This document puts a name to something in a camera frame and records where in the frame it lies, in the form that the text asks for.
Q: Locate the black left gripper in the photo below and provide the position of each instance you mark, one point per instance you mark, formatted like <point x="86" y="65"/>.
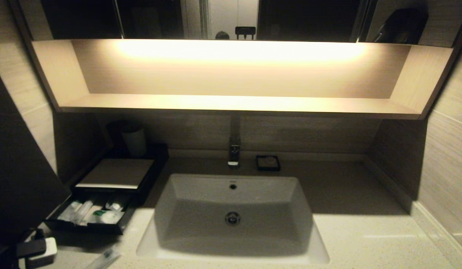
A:
<point x="31" y="248"/>

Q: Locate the clear toothbrush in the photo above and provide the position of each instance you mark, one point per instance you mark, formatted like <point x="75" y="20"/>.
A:
<point x="85" y="212"/>
<point x="105" y="258"/>

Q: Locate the white sachet green cap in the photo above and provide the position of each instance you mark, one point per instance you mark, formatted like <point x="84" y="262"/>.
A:
<point x="111" y="217"/>

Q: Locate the grey plastic cup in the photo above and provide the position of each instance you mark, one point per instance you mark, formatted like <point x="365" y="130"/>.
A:
<point x="134" y="141"/>

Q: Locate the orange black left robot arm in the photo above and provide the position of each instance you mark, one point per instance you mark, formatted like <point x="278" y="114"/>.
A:
<point x="1" y="243"/>

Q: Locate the grey metal plate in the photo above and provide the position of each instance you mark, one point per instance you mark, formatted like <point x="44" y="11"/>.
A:
<point x="115" y="172"/>

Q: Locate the black storage box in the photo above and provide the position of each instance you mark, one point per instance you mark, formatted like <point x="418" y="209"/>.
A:
<point x="156" y="164"/>

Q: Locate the white flat bar packet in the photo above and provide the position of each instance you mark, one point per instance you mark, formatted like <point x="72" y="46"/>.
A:
<point x="97" y="209"/>

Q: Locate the small white wrapped packet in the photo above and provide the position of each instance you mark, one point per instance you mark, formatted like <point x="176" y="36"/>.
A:
<point x="114" y="206"/>

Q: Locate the white ceramic sink basin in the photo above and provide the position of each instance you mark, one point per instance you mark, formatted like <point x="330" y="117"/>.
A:
<point x="201" y="209"/>

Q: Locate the chrome sink drain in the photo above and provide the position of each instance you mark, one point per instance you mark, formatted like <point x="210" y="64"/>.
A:
<point x="233" y="218"/>

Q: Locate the chrome faucet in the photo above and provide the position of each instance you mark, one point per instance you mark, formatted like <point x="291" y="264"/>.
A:
<point x="234" y="151"/>

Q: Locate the black soap dish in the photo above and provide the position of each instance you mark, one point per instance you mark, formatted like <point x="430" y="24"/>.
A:
<point x="259" y="168"/>

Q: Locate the round white soap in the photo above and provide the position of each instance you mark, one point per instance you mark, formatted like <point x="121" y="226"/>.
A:
<point x="270" y="160"/>

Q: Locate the dark-haired person head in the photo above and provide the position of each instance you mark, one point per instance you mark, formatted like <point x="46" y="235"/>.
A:
<point x="222" y="35"/>

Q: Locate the small black device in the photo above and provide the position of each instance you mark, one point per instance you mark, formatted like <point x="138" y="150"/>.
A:
<point x="245" y="31"/>

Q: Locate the mirror cabinet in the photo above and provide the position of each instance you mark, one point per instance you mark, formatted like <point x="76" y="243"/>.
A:
<point x="309" y="18"/>

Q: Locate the black wall hair dryer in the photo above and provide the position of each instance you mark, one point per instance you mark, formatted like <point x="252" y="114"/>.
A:
<point x="403" y="28"/>

